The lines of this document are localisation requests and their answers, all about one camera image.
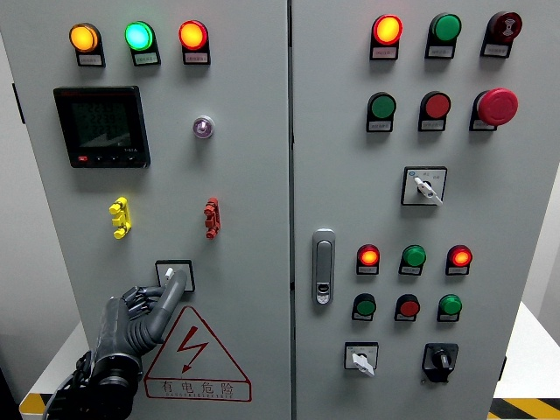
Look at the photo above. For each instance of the bright green round lamp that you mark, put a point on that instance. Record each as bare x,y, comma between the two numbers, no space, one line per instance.
138,36

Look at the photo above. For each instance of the dark red round buzzer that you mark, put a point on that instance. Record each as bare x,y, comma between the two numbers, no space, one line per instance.
505,26

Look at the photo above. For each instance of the red warning triangle sticker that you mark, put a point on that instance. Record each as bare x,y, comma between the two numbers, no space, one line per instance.
219,389

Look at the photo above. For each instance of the large red round lamp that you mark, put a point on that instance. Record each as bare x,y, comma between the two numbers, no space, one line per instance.
192,35
387,30

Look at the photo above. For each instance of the large green push button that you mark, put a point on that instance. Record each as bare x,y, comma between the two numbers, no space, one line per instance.
445,28

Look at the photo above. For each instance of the grey door with lock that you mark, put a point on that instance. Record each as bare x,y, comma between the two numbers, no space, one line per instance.
481,219

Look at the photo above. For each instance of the silver door lock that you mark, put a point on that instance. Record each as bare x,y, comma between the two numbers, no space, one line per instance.
324,262

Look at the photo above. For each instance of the small red round lamp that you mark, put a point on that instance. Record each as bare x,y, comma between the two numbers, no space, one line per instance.
459,256
368,256

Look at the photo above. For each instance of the yellow round lamp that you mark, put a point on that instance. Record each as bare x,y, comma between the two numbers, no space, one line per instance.
84,37

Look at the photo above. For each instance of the black cabinet hinge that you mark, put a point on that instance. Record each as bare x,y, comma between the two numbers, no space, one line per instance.
502,368
19,104

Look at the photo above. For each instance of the black display meter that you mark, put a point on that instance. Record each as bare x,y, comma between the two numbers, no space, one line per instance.
101,127

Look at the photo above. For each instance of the small red push button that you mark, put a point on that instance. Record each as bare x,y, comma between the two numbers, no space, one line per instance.
409,307

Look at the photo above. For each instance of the white round lamp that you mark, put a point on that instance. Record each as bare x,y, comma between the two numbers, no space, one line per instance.
203,127

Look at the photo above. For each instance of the large red stop button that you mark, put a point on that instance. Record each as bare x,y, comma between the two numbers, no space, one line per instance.
497,106

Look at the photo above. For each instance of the black yellow striped tape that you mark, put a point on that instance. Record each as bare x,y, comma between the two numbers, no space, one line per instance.
525,409
32,404

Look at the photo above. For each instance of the small green round lamp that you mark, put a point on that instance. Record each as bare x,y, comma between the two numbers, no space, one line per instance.
414,256

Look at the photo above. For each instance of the grey door with display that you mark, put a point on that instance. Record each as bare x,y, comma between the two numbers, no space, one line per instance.
254,197

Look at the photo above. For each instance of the small label plate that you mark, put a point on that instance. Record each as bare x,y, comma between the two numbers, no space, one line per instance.
91,60
457,270
146,59
409,270
367,270
379,126
447,318
494,51
404,318
480,125
384,53
431,125
438,51
361,318
196,58

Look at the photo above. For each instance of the small green push button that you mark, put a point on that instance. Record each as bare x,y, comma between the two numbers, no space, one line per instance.
365,306
450,305

